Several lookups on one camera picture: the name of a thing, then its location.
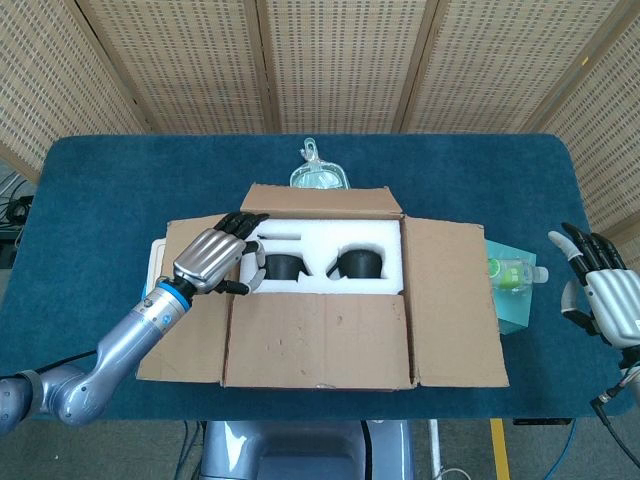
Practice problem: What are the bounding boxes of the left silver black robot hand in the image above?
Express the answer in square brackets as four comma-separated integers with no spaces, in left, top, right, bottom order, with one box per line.
[172,211,271,296]

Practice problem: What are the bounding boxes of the blue carpeted table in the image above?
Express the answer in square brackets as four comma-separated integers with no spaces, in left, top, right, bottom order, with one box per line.
[0,132,639,422]

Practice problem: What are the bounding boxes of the clear pouch with green label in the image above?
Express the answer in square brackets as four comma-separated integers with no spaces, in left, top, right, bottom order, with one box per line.
[487,257,550,292]

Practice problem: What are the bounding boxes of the white metal pole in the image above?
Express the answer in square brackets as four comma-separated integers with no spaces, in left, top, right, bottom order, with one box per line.
[427,419,442,480]

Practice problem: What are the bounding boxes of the teal box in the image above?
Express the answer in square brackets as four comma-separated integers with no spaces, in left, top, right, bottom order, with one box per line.
[483,238,539,335]

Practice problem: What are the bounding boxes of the beige lidded food container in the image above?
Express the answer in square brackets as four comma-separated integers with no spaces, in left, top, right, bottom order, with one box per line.
[148,238,169,290]

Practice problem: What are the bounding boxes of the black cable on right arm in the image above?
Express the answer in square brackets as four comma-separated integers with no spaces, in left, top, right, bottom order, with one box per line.
[589,384,640,480]

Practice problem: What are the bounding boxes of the packaged mint dustpan brush set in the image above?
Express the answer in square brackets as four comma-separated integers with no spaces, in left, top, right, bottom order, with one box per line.
[290,137,349,191]

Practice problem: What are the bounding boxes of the black ceramic teapot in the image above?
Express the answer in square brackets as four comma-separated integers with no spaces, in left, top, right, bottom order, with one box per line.
[327,244,386,280]

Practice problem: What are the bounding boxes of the tangled black floor cables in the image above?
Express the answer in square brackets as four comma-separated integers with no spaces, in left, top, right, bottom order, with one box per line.
[0,169,35,266]

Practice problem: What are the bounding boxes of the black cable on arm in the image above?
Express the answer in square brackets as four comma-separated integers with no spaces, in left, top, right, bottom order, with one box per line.
[0,349,100,382]
[589,384,640,480]

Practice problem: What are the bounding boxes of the blue cable beside robot base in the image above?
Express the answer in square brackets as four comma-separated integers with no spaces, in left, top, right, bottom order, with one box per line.
[177,419,202,480]

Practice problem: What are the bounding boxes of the woven rattan folding screen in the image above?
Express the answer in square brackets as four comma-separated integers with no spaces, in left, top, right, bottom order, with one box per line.
[0,0,640,251]

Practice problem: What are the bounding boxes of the white foam packing insert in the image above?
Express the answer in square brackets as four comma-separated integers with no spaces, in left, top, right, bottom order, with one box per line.
[238,217,405,297]

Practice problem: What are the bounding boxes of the black ceramic pitcher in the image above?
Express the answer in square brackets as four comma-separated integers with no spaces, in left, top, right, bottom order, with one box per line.
[263,253,308,281]

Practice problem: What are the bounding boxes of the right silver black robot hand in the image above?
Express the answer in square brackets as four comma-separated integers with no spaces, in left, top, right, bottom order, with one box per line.
[548,222,640,349]

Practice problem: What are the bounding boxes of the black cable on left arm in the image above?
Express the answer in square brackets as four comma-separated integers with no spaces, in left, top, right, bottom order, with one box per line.
[0,349,100,382]

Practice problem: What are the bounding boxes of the blue cable under table corner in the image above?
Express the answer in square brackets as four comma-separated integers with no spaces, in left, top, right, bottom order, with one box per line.
[542,418,579,480]

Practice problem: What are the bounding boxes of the cardboard box with red flaps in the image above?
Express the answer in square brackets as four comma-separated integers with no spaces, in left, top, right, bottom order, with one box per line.
[135,183,511,390]

